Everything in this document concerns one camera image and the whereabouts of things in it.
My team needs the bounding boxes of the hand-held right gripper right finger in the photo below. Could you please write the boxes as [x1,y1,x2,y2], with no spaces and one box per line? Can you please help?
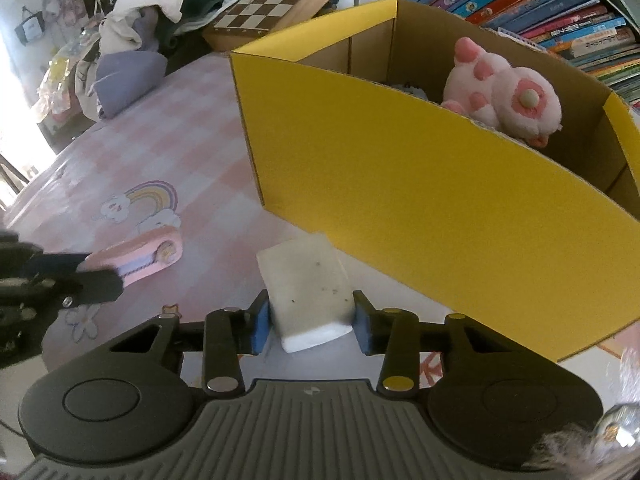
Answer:
[351,290,507,397]

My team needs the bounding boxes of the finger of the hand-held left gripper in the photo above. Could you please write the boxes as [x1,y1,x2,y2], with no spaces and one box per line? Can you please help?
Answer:
[22,252,94,277]
[50,267,125,309]

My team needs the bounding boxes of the row of books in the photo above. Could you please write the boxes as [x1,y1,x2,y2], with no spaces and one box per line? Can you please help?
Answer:
[390,0,640,113]

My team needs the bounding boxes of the white foam block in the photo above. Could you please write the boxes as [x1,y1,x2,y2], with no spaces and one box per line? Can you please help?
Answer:
[256,232,354,354]

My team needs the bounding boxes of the pile of clothes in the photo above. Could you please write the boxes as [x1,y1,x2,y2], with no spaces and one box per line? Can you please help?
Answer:
[75,0,259,121]

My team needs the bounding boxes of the hanging bags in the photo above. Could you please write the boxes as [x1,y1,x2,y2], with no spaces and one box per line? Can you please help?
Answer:
[14,0,103,47]

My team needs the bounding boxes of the purple cloth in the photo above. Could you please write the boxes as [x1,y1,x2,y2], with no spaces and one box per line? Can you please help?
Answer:
[94,52,169,121]

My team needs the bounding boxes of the pink case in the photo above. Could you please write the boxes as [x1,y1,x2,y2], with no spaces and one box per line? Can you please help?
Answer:
[84,225,182,287]

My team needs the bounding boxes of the printed pink desk mat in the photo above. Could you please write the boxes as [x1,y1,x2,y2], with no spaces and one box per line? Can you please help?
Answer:
[0,52,621,391]

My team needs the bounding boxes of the wooden chessboard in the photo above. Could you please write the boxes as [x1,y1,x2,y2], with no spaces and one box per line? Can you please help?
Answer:
[202,0,359,52]

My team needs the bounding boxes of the grey fluffy pompom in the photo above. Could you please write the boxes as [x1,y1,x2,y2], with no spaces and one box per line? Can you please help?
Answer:
[530,400,640,468]

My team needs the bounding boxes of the yellow cardboard box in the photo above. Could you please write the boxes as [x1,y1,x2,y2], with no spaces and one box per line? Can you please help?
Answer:
[229,0,640,364]

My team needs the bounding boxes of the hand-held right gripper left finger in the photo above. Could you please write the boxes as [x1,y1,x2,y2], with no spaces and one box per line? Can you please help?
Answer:
[107,290,274,399]

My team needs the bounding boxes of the pink plush pig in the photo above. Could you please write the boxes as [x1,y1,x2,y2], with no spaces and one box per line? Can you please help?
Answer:
[440,36,564,147]

